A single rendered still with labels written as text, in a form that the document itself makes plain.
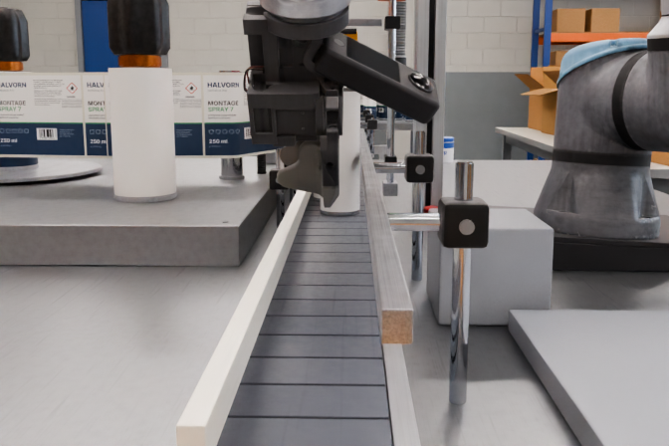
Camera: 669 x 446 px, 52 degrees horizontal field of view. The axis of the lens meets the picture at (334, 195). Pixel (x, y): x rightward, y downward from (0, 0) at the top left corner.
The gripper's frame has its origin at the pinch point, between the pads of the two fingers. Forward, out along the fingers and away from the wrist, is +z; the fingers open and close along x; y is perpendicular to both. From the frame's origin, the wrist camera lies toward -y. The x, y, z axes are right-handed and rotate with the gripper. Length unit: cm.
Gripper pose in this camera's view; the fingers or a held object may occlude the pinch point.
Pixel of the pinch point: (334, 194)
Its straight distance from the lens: 69.4
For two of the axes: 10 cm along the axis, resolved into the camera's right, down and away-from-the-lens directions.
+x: -0.2, 6.3, -7.8
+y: -10.0, 0.0, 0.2
